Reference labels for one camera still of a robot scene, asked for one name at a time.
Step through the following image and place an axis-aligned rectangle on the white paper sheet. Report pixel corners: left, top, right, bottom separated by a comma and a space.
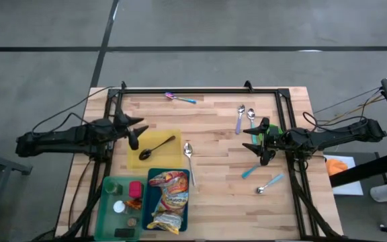
324, 155, 364, 196

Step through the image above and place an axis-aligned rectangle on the silver spoon green handle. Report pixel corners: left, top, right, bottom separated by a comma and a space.
247, 108, 258, 145

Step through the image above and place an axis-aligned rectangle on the black aluminium table frame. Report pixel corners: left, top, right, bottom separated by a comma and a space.
58, 80, 344, 242

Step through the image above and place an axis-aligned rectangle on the green lidded spice jar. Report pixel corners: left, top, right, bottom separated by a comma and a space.
104, 180, 124, 196

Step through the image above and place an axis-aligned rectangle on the bright green plastic bowl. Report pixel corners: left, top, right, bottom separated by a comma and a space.
257, 123, 284, 144

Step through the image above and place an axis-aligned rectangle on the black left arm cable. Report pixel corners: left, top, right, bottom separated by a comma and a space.
31, 85, 109, 135

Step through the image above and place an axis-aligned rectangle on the yellow translucent plastic bin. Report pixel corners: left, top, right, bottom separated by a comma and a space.
127, 129, 183, 170

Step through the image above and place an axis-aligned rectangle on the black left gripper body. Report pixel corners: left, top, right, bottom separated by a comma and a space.
112, 109, 140, 151

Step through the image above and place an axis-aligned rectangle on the iridescent rainbow metal spoon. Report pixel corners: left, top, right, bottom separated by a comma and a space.
165, 91, 198, 105

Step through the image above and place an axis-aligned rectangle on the silver spoon lilac handle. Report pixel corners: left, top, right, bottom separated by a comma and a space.
235, 104, 246, 135

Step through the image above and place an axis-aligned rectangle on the black table edge cable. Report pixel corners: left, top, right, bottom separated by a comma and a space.
67, 157, 94, 230

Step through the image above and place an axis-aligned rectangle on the orange cloth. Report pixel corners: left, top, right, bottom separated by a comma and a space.
325, 157, 349, 177

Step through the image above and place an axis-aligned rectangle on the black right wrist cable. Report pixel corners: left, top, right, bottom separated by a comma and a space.
302, 112, 369, 132

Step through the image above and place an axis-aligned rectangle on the dark teal plastic bin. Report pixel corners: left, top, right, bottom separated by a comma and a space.
142, 167, 191, 233

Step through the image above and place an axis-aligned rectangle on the plain silver metal spoon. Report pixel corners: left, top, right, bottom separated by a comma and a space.
183, 142, 197, 187

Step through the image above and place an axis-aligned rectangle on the light green translucent bin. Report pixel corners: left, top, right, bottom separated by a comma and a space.
94, 176, 147, 242

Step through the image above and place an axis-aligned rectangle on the red smoked paprika tin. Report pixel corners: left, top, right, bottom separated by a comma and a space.
128, 180, 144, 199

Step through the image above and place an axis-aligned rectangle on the yellow side cable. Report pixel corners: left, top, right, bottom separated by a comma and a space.
327, 95, 384, 124

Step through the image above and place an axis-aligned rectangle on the dark black metal spoon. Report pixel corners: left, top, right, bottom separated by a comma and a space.
138, 135, 177, 161

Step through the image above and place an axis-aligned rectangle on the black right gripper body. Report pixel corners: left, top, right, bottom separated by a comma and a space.
259, 116, 287, 166

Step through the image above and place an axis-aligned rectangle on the dark green spice tin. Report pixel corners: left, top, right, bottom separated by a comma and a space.
114, 228, 136, 239

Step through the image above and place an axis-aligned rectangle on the red noodle snack packet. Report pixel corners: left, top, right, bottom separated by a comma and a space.
148, 170, 189, 192

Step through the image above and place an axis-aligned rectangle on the yellow snack bag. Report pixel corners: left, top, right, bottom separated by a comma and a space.
146, 210, 183, 235

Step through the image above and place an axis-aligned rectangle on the black side cable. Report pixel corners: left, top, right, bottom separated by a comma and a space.
312, 86, 384, 117

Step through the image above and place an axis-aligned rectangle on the silver spoon light-blue handle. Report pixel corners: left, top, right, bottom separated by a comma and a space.
256, 173, 286, 195

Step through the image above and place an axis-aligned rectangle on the brown stand-up pouch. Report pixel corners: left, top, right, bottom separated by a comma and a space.
123, 198, 143, 211

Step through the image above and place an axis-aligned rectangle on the yellow Maruchan ramen packet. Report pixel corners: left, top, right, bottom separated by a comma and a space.
156, 188, 189, 215

